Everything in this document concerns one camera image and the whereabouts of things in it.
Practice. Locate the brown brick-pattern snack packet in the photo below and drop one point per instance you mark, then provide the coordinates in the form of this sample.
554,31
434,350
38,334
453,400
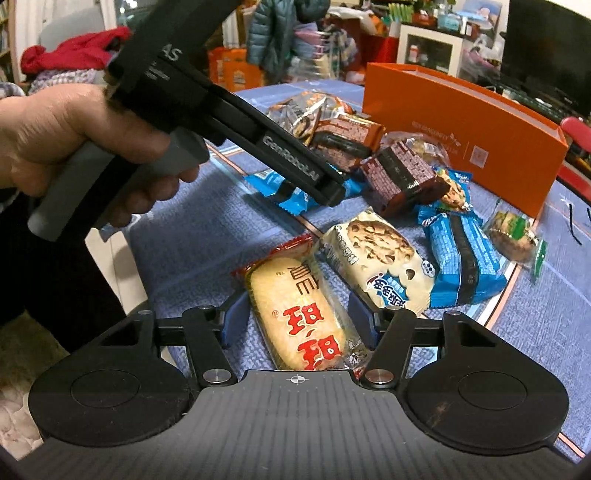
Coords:
348,134

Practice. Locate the red cloth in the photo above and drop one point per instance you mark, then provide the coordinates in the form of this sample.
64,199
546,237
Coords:
78,50

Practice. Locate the red yellow rice cracker packet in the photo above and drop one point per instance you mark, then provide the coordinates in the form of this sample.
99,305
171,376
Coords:
295,318

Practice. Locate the white chocolate chip cookie packet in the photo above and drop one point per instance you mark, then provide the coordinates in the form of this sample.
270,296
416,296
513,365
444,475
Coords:
374,249

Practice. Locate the beige patterned cloth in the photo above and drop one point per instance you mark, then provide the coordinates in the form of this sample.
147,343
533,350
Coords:
23,397

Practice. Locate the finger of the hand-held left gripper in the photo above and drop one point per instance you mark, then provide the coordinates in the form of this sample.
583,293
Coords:
333,189

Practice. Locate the green clear pastry packet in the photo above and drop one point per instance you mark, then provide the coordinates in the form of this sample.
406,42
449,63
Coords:
512,235

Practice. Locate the person's left hand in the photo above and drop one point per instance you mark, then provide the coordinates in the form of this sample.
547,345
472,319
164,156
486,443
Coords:
55,124

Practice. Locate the grey orange biscuit packet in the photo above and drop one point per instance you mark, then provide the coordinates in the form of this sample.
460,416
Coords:
304,110

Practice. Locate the teal puffer jacket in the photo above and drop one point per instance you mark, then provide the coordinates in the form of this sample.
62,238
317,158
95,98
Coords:
272,32

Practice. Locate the red folding chair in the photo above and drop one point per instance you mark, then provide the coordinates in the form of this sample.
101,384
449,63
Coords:
577,134

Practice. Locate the pink foil snack packet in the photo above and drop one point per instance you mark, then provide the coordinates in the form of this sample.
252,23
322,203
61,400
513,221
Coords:
397,177

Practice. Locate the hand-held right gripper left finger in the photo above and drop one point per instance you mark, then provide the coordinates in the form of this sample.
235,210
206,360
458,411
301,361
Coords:
233,319

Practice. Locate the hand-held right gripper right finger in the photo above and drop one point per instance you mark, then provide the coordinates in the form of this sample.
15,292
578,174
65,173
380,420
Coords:
362,319

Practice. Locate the white glass-door cabinet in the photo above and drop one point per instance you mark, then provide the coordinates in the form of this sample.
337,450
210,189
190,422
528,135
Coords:
406,41

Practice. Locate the black television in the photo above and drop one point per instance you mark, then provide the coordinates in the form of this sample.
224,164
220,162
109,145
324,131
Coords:
549,46

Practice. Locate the orange shopping bags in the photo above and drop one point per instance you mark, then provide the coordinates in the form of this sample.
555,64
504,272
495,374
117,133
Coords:
235,69

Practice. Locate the clear biscuit packet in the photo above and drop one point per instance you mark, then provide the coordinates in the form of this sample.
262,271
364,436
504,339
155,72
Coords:
418,143

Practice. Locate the person's dark clothing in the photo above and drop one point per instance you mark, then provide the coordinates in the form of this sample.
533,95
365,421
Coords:
55,277

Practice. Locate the orange cardboard box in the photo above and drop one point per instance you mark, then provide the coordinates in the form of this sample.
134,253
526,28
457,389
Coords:
461,120

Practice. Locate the blue black-banded snack packet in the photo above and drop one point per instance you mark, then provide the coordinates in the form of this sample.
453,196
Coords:
265,182
461,258

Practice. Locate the small blue cookie packet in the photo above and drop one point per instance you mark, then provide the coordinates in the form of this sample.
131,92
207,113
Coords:
455,191

